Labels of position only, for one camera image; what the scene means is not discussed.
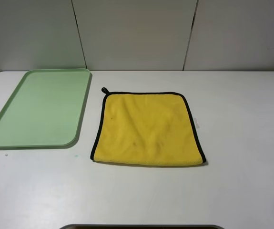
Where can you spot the light green plastic tray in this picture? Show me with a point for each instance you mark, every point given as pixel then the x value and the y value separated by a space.
pixel 45 109

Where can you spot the yellow towel with black trim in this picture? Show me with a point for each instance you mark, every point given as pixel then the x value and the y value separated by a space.
pixel 147 129

